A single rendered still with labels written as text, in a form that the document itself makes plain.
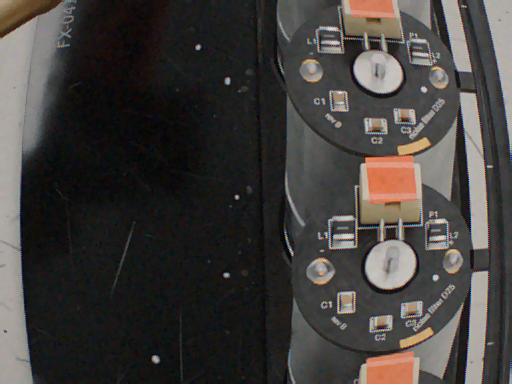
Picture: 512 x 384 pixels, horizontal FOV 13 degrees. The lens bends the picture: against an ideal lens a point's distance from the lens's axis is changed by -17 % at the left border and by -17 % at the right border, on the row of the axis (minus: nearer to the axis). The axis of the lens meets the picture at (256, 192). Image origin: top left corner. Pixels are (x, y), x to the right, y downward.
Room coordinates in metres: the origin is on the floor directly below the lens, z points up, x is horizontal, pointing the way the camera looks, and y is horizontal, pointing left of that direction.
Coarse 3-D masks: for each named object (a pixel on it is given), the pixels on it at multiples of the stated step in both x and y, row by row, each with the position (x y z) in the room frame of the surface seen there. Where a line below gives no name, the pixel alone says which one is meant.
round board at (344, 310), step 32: (352, 192) 0.15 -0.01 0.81; (320, 224) 0.15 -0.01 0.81; (352, 224) 0.15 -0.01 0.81; (384, 224) 0.15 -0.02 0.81; (416, 224) 0.15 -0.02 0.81; (448, 224) 0.15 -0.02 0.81; (320, 256) 0.14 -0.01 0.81; (352, 256) 0.14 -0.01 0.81; (416, 256) 0.14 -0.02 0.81; (320, 288) 0.14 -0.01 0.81; (352, 288) 0.14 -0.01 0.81; (416, 288) 0.14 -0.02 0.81; (448, 288) 0.14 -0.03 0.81; (320, 320) 0.13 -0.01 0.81; (352, 320) 0.13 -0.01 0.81; (384, 320) 0.13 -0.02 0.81; (416, 320) 0.13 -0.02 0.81; (448, 320) 0.13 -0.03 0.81; (384, 352) 0.13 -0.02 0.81
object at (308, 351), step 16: (400, 240) 0.14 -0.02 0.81; (368, 256) 0.14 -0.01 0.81; (384, 256) 0.14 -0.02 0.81; (400, 256) 0.14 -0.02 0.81; (368, 272) 0.14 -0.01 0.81; (384, 272) 0.14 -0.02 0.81; (400, 272) 0.14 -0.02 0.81; (416, 272) 0.14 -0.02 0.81; (384, 288) 0.14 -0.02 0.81; (400, 288) 0.14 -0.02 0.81; (304, 320) 0.14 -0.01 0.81; (304, 336) 0.14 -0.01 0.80; (320, 336) 0.13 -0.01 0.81; (448, 336) 0.13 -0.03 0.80; (304, 352) 0.13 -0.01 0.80; (320, 352) 0.13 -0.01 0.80; (336, 352) 0.13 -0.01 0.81; (352, 352) 0.13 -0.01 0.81; (400, 352) 0.13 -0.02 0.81; (416, 352) 0.13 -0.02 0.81; (432, 352) 0.13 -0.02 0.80; (448, 352) 0.14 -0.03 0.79; (288, 368) 0.14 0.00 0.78; (304, 368) 0.13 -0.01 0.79; (320, 368) 0.13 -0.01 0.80; (336, 368) 0.13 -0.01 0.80; (352, 368) 0.13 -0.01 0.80; (432, 368) 0.13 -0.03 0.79
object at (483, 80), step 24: (480, 0) 0.19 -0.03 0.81; (480, 24) 0.18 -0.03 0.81; (480, 48) 0.18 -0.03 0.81; (480, 72) 0.17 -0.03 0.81; (480, 96) 0.17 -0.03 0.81; (480, 120) 0.16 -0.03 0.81; (504, 120) 0.16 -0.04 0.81; (504, 144) 0.16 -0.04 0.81; (504, 168) 0.15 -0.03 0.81; (504, 192) 0.15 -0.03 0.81; (504, 216) 0.15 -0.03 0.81; (504, 240) 0.14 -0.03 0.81; (480, 264) 0.14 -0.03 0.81; (504, 264) 0.14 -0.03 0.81; (504, 288) 0.14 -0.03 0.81; (504, 312) 0.13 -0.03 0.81; (504, 336) 0.13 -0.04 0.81; (504, 360) 0.12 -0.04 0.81
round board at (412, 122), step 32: (320, 32) 0.17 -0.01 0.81; (416, 32) 0.18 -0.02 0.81; (288, 64) 0.17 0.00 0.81; (320, 64) 0.17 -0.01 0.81; (416, 64) 0.17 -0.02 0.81; (448, 64) 0.17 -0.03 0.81; (288, 96) 0.17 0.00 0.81; (320, 96) 0.16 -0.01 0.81; (352, 96) 0.16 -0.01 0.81; (416, 96) 0.17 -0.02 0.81; (448, 96) 0.17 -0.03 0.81; (320, 128) 0.16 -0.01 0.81; (352, 128) 0.16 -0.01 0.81; (384, 128) 0.16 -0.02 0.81; (416, 128) 0.16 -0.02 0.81; (448, 128) 0.16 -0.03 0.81
